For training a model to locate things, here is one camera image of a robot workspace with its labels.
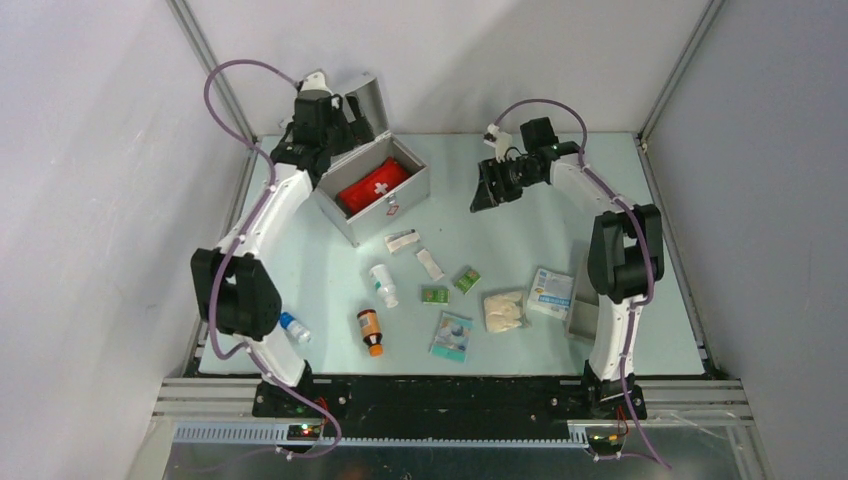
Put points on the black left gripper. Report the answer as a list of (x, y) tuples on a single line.
[(359, 131)]

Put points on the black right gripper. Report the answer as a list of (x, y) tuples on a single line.
[(493, 171)]

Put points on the red first aid pouch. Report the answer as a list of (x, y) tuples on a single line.
[(375, 185)]

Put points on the white blue gauze packet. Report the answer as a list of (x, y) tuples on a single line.
[(550, 293)]

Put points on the white medicine bottle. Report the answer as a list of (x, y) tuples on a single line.
[(384, 285)]

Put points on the teal mask packet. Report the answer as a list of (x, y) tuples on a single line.
[(452, 337)]

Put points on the grey divided tray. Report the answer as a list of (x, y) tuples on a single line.
[(583, 315)]

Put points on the brown syrup bottle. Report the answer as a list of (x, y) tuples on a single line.
[(371, 332)]

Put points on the blue cap clear bottle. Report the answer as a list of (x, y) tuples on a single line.
[(295, 329)]

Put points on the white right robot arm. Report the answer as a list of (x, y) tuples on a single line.
[(625, 257)]

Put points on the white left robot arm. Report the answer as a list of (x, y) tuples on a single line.
[(236, 294)]

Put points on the silver metal case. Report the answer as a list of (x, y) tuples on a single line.
[(348, 168)]

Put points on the white bandage roll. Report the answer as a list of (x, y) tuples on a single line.
[(427, 261)]

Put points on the green small box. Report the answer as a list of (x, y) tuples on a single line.
[(466, 280)]

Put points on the white wrapped bandage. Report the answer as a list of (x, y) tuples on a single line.
[(399, 240)]

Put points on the green flat sachet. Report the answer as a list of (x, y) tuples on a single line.
[(435, 295)]

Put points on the beige gloves bag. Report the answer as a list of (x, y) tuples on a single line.
[(504, 311)]

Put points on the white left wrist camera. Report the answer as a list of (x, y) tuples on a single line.
[(314, 87)]

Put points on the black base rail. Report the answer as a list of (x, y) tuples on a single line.
[(449, 408)]

